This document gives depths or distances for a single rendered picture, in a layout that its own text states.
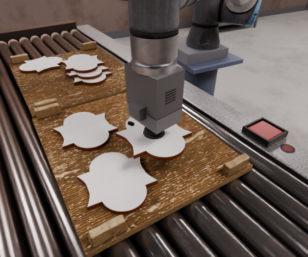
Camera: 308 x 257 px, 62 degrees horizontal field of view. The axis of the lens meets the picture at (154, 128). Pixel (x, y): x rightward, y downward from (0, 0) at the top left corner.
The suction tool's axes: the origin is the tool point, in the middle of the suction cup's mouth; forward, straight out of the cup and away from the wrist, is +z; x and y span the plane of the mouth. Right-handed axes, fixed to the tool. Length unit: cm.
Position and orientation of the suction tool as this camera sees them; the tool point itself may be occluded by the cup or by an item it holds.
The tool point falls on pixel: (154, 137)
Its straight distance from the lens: 51.6
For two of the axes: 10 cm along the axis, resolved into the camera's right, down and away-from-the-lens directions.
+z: 0.0, 8.0, 5.9
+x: 7.5, -3.9, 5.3
